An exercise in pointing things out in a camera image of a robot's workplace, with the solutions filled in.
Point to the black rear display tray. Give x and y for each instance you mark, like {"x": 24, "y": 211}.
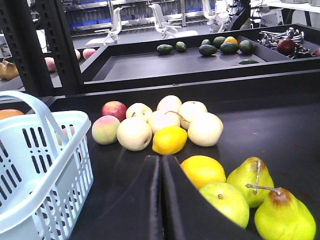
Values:
{"x": 139, "y": 65}

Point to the pink green peach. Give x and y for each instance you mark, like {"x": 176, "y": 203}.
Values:
{"x": 104, "y": 130}

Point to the light blue plastic basket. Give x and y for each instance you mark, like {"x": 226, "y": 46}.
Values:
{"x": 45, "y": 171}

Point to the white pear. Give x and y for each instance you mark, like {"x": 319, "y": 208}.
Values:
{"x": 134, "y": 134}
{"x": 205, "y": 129}

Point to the large orange far right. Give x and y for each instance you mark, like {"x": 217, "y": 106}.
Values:
{"x": 6, "y": 113}

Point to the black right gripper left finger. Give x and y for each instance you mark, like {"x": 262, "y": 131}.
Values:
{"x": 151, "y": 227}

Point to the red apple near pears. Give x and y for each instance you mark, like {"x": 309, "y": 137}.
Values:
{"x": 114, "y": 108}

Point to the green pear brown top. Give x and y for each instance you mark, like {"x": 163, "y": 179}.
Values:
{"x": 282, "y": 216}

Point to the white pear front left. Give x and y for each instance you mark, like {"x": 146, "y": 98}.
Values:
{"x": 134, "y": 134}

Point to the green pear with stem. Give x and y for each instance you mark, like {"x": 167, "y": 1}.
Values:
{"x": 252, "y": 171}

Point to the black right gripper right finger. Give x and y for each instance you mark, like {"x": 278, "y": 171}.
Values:
{"x": 187, "y": 214}

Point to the yellow lemon centre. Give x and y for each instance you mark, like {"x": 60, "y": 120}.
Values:
{"x": 169, "y": 140}

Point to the yellow lemon near pears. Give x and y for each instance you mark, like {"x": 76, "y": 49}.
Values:
{"x": 202, "y": 170}

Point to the green round pear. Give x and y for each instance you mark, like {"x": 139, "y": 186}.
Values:
{"x": 229, "y": 201}

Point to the white pear front right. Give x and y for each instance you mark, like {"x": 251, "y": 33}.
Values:
{"x": 205, "y": 129}

